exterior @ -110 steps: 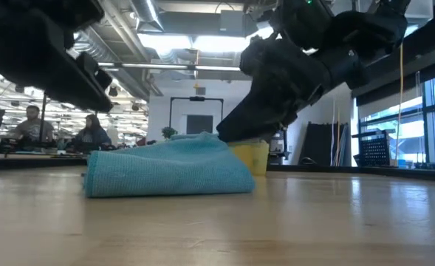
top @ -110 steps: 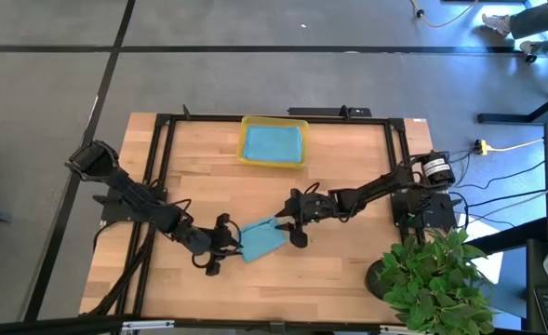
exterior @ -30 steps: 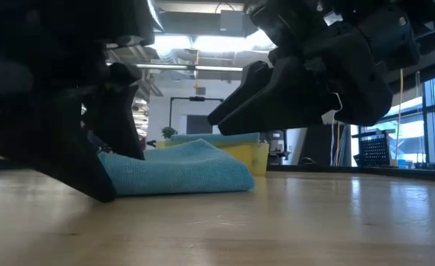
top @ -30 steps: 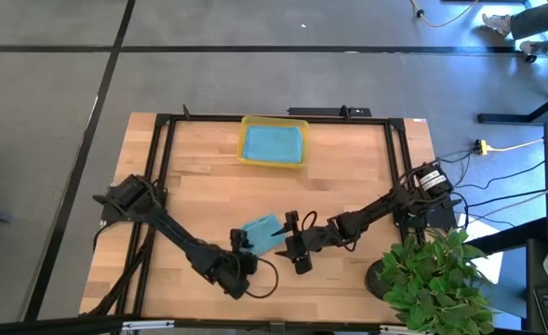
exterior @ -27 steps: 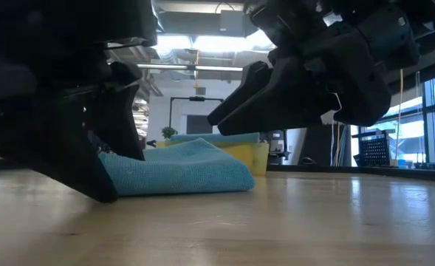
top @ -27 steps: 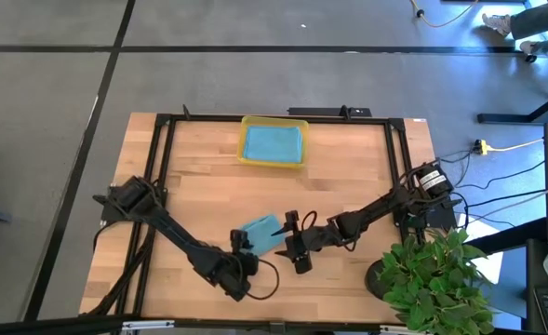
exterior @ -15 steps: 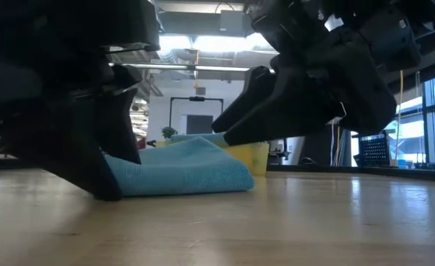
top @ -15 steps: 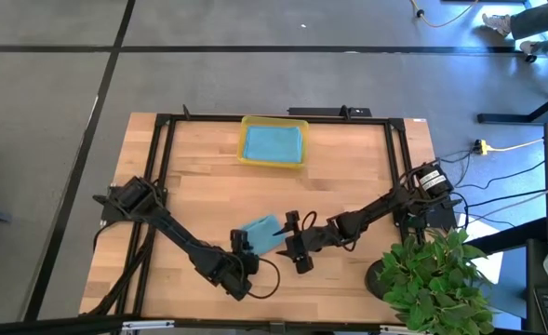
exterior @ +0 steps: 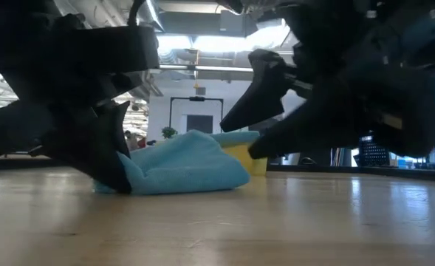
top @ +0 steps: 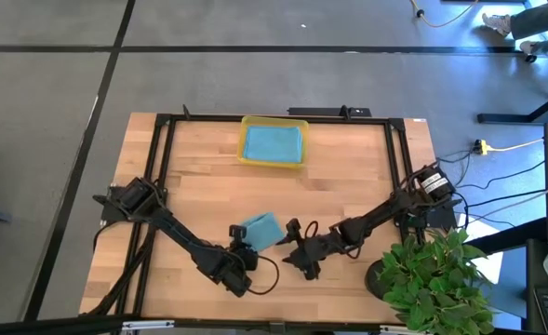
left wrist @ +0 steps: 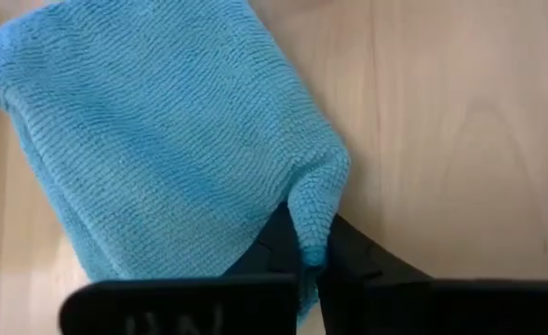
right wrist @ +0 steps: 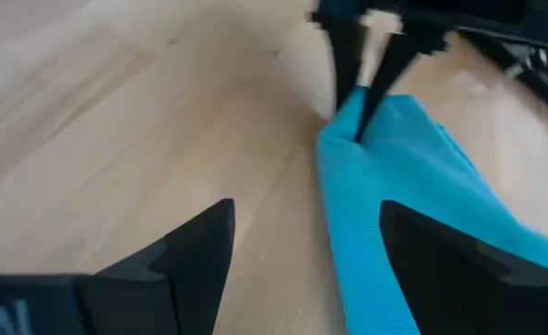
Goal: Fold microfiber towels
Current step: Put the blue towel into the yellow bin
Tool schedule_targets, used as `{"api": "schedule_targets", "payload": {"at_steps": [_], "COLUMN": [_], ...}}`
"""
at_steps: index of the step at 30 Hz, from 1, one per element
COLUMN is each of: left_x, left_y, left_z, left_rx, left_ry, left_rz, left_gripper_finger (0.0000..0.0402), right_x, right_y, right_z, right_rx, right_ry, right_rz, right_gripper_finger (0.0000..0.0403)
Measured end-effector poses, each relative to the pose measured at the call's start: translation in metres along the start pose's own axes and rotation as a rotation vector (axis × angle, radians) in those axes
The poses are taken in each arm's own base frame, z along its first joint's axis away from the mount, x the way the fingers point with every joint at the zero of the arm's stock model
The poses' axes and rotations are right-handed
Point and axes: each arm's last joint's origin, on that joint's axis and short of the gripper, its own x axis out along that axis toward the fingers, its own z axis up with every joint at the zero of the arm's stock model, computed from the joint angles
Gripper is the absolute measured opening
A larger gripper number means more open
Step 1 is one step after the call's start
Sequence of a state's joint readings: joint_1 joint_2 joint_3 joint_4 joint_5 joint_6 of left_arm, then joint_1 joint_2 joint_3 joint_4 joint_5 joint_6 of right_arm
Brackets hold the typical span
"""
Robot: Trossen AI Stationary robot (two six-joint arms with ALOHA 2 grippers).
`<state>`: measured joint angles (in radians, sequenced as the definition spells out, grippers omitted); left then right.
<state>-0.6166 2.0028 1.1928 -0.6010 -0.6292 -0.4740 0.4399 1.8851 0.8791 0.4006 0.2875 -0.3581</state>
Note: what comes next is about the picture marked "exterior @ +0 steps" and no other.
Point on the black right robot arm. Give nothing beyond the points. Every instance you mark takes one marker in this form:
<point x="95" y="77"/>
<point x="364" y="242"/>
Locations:
<point x="416" y="29"/>

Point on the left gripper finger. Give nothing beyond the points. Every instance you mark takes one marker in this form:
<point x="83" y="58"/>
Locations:
<point x="14" y="129"/>
<point x="99" y="147"/>

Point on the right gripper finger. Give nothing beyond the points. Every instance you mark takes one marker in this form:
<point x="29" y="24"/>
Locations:
<point x="261" y="96"/>
<point x="305" y="129"/>

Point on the small background plant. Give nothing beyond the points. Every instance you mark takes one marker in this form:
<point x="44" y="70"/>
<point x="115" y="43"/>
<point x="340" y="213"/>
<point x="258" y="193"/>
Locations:
<point x="169" y="132"/>

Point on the yellow plastic bin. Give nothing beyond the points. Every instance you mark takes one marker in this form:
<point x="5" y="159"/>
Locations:
<point x="254" y="162"/>

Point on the grey ceiling box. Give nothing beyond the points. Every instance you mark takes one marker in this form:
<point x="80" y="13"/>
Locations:
<point x="235" y="22"/>

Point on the grey door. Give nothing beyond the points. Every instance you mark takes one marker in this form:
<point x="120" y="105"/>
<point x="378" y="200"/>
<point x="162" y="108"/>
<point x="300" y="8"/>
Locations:
<point x="199" y="123"/>

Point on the black perforated panel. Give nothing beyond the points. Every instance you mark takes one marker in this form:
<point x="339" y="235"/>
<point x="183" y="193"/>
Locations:
<point x="372" y="151"/>

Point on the blue microfiber towel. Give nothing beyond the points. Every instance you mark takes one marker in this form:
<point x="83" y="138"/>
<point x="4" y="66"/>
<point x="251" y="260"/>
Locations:
<point x="187" y="166"/>

